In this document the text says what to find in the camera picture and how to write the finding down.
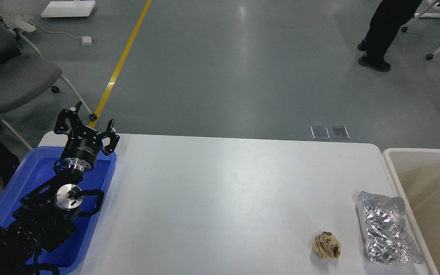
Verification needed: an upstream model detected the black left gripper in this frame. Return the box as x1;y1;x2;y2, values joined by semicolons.
53;102;120;172

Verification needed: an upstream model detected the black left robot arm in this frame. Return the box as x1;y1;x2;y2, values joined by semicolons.
0;101;120;275

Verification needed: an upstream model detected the white power adapter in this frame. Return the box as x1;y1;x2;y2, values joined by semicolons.
33;25;95;45

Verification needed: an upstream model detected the grey office chair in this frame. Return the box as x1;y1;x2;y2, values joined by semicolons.
0;0;98;149

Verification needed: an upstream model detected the white flat box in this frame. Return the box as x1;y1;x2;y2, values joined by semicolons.
40;0;96;18

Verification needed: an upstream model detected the blue plastic tray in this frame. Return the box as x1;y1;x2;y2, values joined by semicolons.
0;146;117;275

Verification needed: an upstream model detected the right metal floor plate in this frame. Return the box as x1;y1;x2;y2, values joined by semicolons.
330;126;350;140

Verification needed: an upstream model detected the crumpled brown paper ball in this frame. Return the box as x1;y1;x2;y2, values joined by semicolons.
312;231;341;260

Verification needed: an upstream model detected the crumpled silver foil bag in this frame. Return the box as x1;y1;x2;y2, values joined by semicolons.
357;191;425;265

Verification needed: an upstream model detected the beige plastic bin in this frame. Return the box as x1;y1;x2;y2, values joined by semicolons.
382;148;440;275

